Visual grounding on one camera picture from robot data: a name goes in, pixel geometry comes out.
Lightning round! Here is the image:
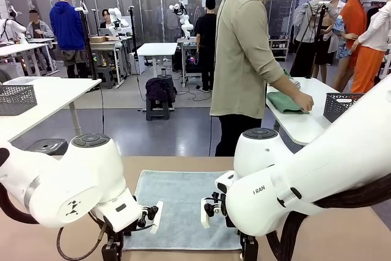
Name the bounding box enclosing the dark grey mesh basket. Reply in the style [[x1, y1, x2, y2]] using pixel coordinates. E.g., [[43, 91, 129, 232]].
[[0, 84, 38, 117], [323, 92, 366, 123]]

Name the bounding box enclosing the grey step stool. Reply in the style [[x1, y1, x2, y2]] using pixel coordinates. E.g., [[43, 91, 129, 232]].
[[145, 98, 175, 122], [97, 65, 115, 90]]

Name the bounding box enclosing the person in blue hoodie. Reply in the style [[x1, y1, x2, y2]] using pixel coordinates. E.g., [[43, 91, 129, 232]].
[[49, 0, 89, 79]]

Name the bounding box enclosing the light blue terry towel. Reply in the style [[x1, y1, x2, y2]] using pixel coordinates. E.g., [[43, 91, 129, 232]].
[[123, 169, 245, 251]]

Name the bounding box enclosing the person in black clothes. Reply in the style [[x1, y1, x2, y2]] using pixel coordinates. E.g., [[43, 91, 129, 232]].
[[194, 0, 218, 93]]

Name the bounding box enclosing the person in beige shirt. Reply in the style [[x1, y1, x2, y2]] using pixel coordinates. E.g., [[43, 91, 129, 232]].
[[209, 0, 288, 157]]

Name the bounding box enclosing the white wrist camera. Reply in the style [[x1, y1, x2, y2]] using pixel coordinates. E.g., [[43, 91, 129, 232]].
[[136, 200, 164, 234], [200, 192, 228, 229]]

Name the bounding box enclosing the seated person in grey jacket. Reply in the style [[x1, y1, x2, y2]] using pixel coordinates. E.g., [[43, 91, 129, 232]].
[[26, 10, 55, 71]]

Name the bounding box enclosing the figure in blue patterned shirt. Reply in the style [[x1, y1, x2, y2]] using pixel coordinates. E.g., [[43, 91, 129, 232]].
[[328, 0, 355, 90]]

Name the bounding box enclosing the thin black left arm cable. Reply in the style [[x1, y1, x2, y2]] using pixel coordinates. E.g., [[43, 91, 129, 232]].
[[56, 211, 108, 261]]

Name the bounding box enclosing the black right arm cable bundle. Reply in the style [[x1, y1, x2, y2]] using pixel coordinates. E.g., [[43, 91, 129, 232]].
[[265, 175, 391, 261]]

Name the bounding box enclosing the mannequin in orange jacket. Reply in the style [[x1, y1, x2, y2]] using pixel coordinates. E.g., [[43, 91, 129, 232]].
[[339, 0, 370, 60]]

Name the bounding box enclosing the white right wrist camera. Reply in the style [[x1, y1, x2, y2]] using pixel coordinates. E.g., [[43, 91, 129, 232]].
[[200, 192, 228, 229]]

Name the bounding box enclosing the seated person with glasses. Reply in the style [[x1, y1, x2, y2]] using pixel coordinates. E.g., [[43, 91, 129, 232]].
[[100, 9, 115, 29]]

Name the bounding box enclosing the white plastic container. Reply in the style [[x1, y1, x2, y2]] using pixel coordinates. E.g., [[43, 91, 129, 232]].
[[2, 76, 37, 86]]

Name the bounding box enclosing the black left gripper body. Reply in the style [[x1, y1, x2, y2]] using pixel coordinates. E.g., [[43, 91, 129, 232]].
[[101, 230, 125, 261]]

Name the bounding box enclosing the white shoe rack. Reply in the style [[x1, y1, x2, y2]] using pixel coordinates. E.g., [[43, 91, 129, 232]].
[[268, 37, 290, 62]]

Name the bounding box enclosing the robot workbench with computer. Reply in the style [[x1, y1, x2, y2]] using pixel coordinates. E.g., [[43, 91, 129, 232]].
[[177, 37, 202, 87]]

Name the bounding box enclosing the mannequin in grey shirt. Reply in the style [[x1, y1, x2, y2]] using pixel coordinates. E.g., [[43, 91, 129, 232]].
[[290, 0, 340, 81]]

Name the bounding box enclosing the person's right forearm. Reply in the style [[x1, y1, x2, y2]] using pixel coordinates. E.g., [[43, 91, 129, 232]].
[[271, 73, 302, 101]]

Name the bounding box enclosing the mannequin in white shirt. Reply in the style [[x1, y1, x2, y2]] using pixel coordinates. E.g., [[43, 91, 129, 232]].
[[349, 0, 391, 97]]

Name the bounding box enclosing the white desk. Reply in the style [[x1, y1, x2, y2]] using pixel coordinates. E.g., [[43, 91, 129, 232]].
[[0, 42, 49, 77], [88, 39, 128, 86]]

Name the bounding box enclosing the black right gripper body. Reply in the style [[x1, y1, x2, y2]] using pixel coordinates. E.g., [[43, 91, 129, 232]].
[[240, 232, 259, 261]]

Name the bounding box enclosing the person's right hand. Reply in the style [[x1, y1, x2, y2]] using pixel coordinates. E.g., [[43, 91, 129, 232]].
[[294, 91, 315, 112]]

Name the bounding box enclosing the green towel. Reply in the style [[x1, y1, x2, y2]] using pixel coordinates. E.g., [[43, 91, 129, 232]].
[[266, 91, 311, 114]]

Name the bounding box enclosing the white table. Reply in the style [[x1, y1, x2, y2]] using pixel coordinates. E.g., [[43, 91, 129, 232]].
[[136, 42, 178, 78], [0, 76, 103, 142], [265, 76, 367, 153]]

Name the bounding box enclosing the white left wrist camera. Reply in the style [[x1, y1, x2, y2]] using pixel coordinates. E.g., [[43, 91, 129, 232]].
[[136, 200, 164, 234]]

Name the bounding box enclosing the black camera tripod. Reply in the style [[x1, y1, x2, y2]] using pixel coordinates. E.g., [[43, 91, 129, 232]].
[[127, 6, 139, 75], [75, 0, 98, 81], [301, 0, 331, 79]]

